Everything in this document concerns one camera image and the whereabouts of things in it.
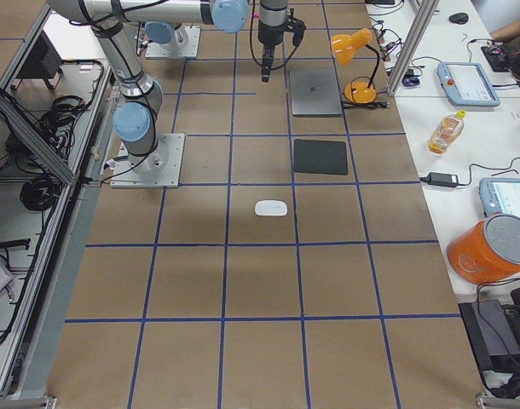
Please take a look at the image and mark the orange cylindrical container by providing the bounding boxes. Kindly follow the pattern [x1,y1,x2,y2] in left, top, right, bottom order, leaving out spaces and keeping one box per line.
[447,213,520,285]

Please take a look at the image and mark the black power adapter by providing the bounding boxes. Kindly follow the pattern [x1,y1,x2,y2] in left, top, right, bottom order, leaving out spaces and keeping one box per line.
[425,172,459,188]

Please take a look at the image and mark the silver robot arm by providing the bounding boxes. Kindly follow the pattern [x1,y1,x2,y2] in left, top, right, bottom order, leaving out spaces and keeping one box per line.
[145,1,292,83]
[48,1,249,176]

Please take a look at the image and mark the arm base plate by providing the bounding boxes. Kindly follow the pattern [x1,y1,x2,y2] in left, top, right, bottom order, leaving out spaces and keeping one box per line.
[145,21,200,60]
[109,134,186,188]

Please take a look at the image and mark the black computer mouse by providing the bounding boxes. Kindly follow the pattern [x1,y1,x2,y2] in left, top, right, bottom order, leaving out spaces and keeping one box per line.
[448,12,469,25]

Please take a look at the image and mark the black mousepad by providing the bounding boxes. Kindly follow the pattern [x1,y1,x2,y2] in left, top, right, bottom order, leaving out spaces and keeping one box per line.
[293,139,349,176]

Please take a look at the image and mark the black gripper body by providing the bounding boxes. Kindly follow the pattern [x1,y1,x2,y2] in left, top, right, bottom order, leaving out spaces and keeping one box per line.
[261,43,275,77]

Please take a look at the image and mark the black lamp power cable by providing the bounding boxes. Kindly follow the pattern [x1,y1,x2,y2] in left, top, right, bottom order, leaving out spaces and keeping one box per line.
[342,100,390,109]

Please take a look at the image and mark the aluminium frame post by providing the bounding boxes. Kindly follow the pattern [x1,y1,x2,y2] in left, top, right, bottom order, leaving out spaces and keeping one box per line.
[386,0,439,97]

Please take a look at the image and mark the lower teach pendant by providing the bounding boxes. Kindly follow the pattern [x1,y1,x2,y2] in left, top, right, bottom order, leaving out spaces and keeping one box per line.
[479,177,520,217]

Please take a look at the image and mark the white computer mouse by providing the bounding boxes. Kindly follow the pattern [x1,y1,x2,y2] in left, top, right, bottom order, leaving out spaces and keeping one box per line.
[254,199,288,217]

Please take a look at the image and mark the teach pendant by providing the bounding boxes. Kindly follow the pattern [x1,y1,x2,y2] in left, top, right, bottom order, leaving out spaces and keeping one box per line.
[479,177,520,217]
[436,62,500,107]

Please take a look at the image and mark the silver closed laptop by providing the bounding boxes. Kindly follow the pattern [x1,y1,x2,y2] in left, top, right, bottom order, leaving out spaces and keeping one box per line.
[289,67,342,117]

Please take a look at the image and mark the upper teach pendant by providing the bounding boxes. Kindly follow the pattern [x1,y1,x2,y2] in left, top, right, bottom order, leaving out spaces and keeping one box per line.
[436,62,500,107]

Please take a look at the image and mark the orange desk lamp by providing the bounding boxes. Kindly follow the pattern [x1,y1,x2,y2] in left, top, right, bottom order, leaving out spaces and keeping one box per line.
[330,28,381,105]

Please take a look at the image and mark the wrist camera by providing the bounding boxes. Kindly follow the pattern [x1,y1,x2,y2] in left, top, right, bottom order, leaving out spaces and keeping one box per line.
[286,17,306,48]

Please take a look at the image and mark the black box under table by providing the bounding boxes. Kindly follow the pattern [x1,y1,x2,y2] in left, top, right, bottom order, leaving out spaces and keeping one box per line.
[459,300,520,373]

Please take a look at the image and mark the orange juice bottle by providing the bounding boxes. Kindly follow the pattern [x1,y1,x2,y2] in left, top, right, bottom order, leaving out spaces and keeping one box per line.
[428,110,467,154]

